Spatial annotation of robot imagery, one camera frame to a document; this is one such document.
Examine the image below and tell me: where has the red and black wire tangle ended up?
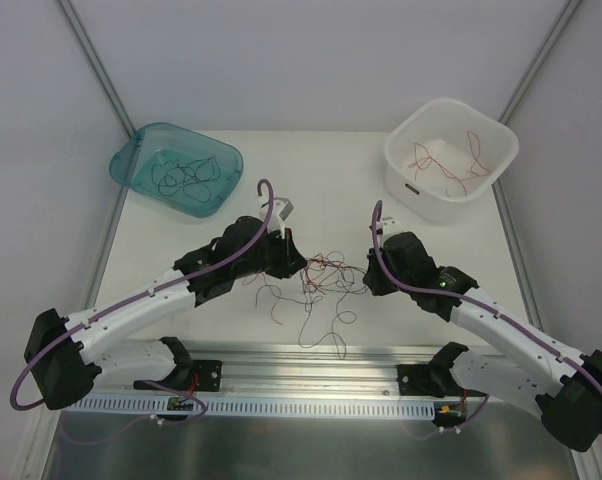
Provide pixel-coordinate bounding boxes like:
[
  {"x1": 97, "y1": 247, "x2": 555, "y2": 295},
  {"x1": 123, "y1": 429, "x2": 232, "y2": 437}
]
[{"x1": 253, "y1": 250, "x2": 370, "y2": 360}]

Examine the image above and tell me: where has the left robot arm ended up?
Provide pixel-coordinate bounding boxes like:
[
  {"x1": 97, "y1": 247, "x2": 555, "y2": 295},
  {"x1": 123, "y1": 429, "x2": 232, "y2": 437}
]
[{"x1": 24, "y1": 216, "x2": 307, "y2": 410}]

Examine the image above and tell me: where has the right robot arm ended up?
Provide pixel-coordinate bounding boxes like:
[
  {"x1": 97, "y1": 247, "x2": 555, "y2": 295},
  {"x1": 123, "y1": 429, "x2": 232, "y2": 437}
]
[{"x1": 364, "y1": 224, "x2": 602, "y2": 452}]

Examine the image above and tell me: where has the white plastic basket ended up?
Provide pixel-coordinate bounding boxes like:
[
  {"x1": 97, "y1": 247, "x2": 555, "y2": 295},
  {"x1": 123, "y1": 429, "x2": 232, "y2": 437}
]
[{"x1": 383, "y1": 98, "x2": 519, "y2": 223}]

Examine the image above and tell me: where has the teal transparent plastic tray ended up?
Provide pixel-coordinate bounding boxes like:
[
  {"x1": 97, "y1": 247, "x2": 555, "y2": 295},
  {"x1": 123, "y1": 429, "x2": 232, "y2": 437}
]
[{"x1": 109, "y1": 122, "x2": 244, "y2": 218}]

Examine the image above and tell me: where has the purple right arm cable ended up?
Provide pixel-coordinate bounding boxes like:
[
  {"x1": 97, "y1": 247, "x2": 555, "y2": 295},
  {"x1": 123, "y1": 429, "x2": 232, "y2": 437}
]
[{"x1": 370, "y1": 199, "x2": 602, "y2": 426}]

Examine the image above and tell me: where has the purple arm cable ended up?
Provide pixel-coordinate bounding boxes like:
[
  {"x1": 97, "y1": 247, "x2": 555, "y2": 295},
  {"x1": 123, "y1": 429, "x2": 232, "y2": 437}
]
[
  {"x1": 370, "y1": 199, "x2": 602, "y2": 426},
  {"x1": 9, "y1": 178, "x2": 275, "y2": 411}
]

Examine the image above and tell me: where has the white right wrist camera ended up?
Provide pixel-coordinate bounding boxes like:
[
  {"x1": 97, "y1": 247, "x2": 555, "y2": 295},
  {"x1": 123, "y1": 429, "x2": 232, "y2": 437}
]
[{"x1": 370, "y1": 216, "x2": 403, "y2": 243}]

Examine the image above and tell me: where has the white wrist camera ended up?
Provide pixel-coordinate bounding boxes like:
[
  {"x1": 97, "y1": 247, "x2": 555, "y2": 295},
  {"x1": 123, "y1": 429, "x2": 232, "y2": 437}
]
[
  {"x1": 370, "y1": 216, "x2": 403, "y2": 243},
  {"x1": 258, "y1": 196, "x2": 294, "y2": 234}
]

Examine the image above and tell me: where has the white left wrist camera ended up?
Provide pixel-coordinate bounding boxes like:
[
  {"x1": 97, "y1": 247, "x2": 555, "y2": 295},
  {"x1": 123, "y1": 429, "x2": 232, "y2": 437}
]
[{"x1": 258, "y1": 196, "x2": 294, "y2": 234}]

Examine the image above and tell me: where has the aluminium frame rail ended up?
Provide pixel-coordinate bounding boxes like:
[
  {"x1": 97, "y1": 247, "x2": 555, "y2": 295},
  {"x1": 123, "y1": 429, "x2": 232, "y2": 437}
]
[{"x1": 43, "y1": 344, "x2": 502, "y2": 401}]

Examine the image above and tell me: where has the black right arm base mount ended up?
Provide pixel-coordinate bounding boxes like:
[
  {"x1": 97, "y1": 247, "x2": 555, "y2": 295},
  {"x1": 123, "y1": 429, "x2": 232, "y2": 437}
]
[{"x1": 396, "y1": 342, "x2": 469, "y2": 398}]

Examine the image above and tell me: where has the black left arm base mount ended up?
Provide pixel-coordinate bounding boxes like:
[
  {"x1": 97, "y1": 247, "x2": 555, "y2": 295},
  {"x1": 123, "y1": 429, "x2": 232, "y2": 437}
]
[{"x1": 133, "y1": 337, "x2": 223, "y2": 392}]

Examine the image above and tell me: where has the white slotted cable duct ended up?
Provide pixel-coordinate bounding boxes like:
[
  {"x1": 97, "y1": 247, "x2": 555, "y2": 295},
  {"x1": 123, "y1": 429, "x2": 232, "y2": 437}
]
[{"x1": 66, "y1": 393, "x2": 435, "y2": 421}]

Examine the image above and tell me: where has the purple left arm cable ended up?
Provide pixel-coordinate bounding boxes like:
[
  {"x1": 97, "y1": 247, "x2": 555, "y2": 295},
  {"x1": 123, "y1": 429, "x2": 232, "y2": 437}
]
[{"x1": 9, "y1": 178, "x2": 275, "y2": 411}]

